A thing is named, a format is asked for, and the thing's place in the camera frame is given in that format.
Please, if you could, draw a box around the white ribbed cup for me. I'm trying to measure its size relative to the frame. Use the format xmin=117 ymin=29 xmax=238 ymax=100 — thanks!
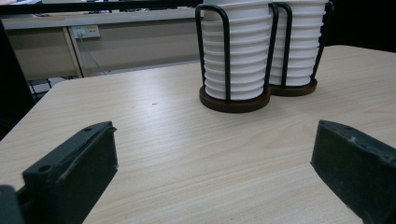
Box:
xmin=200 ymin=0 xmax=274 ymax=101
xmin=269 ymin=0 xmax=330 ymax=87

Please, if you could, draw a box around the beige background desk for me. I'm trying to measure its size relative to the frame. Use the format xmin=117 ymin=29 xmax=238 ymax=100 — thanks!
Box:
xmin=0 ymin=7 xmax=204 ymax=79

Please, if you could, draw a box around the black wire cup holder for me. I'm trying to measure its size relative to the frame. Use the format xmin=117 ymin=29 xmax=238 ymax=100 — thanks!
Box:
xmin=194 ymin=1 xmax=334 ymax=114

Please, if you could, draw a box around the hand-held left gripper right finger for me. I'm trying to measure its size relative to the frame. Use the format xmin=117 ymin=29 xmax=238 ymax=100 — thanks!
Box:
xmin=310 ymin=119 xmax=396 ymax=224

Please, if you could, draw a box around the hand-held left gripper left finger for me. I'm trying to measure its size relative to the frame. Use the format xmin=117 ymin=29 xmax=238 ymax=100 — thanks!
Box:
xmin=21 ymin=120 xmax=119 ymax=224

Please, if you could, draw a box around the grey power cable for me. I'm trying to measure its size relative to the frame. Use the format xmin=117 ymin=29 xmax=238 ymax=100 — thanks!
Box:
xmin=78 ymin=32 xmax=110 ymax=76

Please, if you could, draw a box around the white wall power outlet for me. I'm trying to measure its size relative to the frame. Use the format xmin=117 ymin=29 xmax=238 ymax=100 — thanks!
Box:
xmin=70 ymin=24 xmax=101 ymax=40

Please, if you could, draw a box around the black wire frame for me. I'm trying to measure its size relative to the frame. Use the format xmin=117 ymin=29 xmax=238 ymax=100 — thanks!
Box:
xmin=27 ymin=76 xmax=77 ymax=101

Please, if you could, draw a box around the black panel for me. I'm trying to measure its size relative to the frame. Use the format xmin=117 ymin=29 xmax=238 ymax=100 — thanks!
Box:
xmin=0 ymin=18 xmax=36 ymax=141

